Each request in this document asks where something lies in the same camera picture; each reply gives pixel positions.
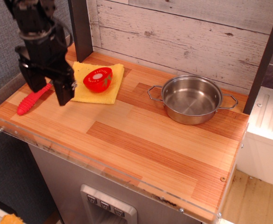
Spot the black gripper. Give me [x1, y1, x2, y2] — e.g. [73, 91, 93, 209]
[15, 23, 77, 106]

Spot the red handled metal fork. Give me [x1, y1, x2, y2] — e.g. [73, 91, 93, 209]
[17, 80, 53, 115]

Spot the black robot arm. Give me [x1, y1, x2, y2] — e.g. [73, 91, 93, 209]
[5, 0, 76, 106]

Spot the yellow cloth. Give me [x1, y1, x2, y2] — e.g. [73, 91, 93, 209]
[72, 62, 124, 105]

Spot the red toy tomato half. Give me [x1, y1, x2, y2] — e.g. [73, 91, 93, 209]
[83, 67, 113, 93]

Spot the grey cabinet with dispenser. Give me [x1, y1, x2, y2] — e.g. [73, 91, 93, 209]
[29, 145, 199, 224]

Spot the orange yellow object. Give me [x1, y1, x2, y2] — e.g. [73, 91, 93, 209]
[0, 214, 24, 224]

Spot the small steel pot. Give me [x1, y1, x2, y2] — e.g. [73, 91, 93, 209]
[147, 75, 238, 125]

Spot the dark left post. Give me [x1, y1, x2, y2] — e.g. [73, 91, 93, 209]
[68, 0, 93, 62]

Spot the dark post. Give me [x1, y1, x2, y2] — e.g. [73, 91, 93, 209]
[68, 0, 93, 62]
[243, 27, 273, 115]

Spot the dark right post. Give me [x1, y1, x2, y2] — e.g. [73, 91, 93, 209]
[243, 27, 273, 115]

